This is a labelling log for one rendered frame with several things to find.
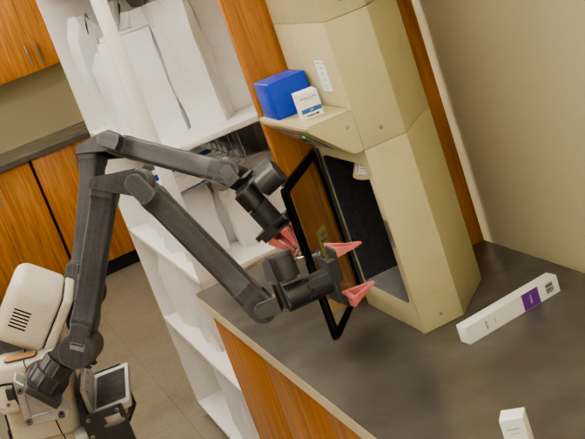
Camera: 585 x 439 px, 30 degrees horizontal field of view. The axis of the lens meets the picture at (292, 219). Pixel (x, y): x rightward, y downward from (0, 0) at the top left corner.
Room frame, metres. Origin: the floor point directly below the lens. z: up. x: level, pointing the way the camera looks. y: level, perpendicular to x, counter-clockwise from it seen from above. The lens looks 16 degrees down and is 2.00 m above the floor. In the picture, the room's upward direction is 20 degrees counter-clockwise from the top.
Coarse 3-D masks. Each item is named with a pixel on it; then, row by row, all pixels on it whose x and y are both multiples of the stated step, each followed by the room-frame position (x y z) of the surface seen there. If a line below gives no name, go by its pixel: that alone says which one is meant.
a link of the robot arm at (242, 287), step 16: (128, 176) 2.26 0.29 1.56; (144, 192) 2.25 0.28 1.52; (160, 192) 2.27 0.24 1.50; (160, 208) 2.26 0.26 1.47; (176, 208) 2.26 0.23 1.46; (176, 224) 2.26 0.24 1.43; (192, 224) 2.25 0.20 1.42; (192, 240) 2.24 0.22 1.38; (208, 240) 2.24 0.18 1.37; (208, 256) 2.23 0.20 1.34; (224, 256) 2.23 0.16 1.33; (224, 272) 2.22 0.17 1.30; (240, 272) 2.22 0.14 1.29; (240, 288) 2.20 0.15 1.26; (256, 288) 2.20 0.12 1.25; (240, 304) 2.20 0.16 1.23; (256, 304) 2.19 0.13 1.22; (256, 320) 2.19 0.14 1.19
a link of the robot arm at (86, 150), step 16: (80, 144) 2.83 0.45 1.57; (96, 144) 2.80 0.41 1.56; (80, 160) 2.82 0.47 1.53; (96, 160) 2.80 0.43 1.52; (80, 176) 2.80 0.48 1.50; (96, 176) 2.79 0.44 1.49; (80, 192) 2.78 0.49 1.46; (80, 208) 2.76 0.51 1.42; (80, 224) 2.74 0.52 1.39; (80, 240) 2.72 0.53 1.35; (80, 256) 2.69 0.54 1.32
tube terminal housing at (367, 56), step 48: (384, 0) 2.52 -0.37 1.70; (288, 48) 2.64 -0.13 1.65; (336, 48) 2.39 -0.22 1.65; (384, 48) 2.44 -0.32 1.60; (336, 96) 2.44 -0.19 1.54; (384, 96) 2.41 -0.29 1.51; (384, 144) 2.40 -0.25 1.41; (432, 144) 2.54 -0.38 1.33; (384, 192) 2.39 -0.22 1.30; (432, 192) 2.45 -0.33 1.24; (432, 240) 2.41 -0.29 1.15; (432, 288) 2.40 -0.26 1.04
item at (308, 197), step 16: (304, 176) 2.55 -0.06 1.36; (304, 192) 2.51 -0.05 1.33; (320, 192) 2.62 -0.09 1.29; (288, 208) 2.39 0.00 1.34; (304, 208) 2.48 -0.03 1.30; (320, 208) 2.58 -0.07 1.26; (304, 224) 2.45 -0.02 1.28; (320, 224) 2.55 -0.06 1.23; (336, 224) 2.65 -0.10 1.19; (320, 240) 2.51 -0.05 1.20; (336, 240) 2.61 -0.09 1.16; (304, 256) 2.39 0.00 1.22; (352, 272) 2.65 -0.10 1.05; (320, 304) 2.39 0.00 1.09; (336, 304) 2.47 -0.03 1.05; (336, 320) 2.44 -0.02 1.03
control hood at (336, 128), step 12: (324, 108) 2.49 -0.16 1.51; (336, 108) 2.45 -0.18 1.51; (264, 120) 2.62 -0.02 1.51; (276, 120) 2.55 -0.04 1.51; (288, 120) 2.50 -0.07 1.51; (300, 120) 2.45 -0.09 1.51; (312, 120) 2.41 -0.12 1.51; (324, 120) 2.37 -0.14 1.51; (336, 120) 2.37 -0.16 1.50; (348, 120) 2.38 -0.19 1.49; (300, 132) 2.43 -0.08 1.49; (312, 132) 2.35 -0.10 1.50; (324, 132) 2.36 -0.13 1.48; (336, 132) 2.37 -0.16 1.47; (348, 132) 2.38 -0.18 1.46; (312, 144) 2.62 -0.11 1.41; (324, 144) 2.46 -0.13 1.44; (336, 144) 2.37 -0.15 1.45; (348, 144) 2.37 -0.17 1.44; (360, 144) 2.38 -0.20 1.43
